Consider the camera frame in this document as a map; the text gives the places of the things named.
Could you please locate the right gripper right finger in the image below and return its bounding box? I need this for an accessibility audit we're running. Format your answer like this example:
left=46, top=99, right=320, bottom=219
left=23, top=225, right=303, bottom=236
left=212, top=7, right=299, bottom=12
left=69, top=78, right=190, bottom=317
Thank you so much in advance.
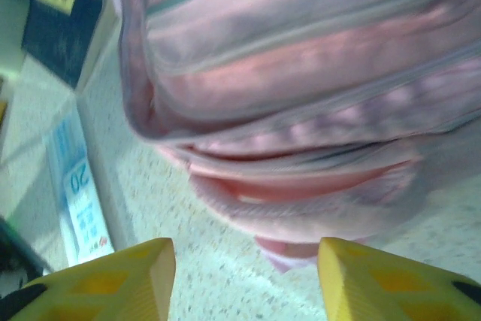
left=318, top=237, right=481, bottom=321

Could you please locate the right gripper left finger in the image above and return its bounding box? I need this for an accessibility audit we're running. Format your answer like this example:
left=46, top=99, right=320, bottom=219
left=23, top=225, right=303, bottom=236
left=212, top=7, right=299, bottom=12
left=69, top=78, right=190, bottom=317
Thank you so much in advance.
left=0, top=237, right=177, bottom=321

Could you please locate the clear plastic pencil box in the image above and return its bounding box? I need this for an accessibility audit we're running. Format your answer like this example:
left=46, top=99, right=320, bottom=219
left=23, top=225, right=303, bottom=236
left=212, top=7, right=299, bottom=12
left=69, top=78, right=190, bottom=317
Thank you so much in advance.
left=44, top=110, right=129, bottom=268

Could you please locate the pink school backpack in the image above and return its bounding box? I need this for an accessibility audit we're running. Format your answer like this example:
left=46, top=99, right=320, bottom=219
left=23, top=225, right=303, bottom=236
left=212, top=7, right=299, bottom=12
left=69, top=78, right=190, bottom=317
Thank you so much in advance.
left=110, top=0, right=481, bottom=273

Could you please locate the dark blue book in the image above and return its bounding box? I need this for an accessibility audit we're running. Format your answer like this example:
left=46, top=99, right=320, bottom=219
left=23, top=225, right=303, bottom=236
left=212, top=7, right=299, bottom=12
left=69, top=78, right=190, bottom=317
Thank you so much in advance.
left=20, top=0, right=117, bottom=91

